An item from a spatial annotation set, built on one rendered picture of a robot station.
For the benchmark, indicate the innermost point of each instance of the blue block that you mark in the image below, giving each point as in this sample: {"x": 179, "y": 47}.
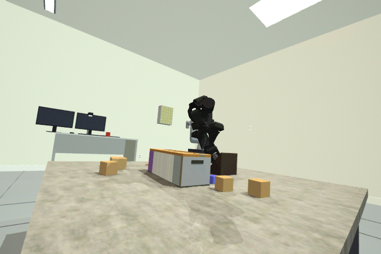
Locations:
{"x": 212, "y": 179}

